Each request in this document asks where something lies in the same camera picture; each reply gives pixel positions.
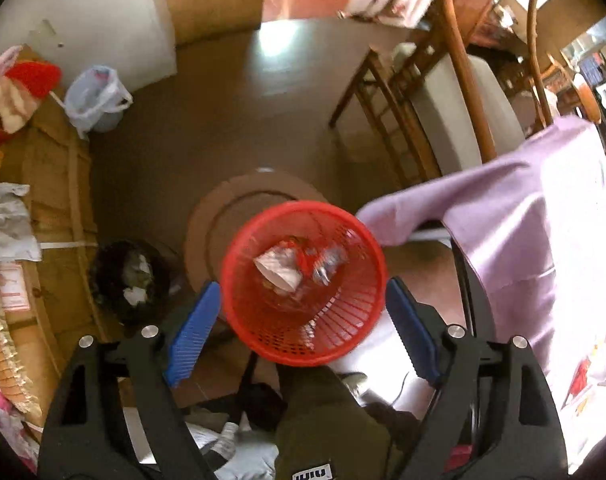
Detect crumpled red silver wrapper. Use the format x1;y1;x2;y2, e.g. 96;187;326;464
295;240;348;286

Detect crumpled grey cloth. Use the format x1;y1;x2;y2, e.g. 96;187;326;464
0;182;42;263

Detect red mesh plastic basket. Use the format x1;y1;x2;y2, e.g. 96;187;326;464
220;201;388;367

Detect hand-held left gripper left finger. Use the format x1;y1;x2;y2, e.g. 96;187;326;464
37;280;222;480

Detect wooden chair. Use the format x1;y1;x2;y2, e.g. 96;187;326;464
498;0;564;133
328;0;528;186

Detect white paper cup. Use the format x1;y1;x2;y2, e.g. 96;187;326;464
254;250;304;293

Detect purple tablecloth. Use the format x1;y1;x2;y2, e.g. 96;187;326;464
355;115;606;411

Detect black bin with paper scraps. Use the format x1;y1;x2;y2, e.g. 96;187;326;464
88;240;184;326

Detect round cardboard disc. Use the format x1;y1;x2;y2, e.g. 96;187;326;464
185;170;328;311

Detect bookshelf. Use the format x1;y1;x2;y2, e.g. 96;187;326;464
558;15;606;151

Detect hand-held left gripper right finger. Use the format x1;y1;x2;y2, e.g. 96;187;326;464
385;276;570;480

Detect bin with blue plastic bag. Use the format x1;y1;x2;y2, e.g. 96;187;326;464
63;65;134;138

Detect person's leg in olive trousers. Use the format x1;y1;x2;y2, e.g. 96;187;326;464
275;365;398;480

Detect flat brown cardboard box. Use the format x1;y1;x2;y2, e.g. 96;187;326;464
0;45;126;411

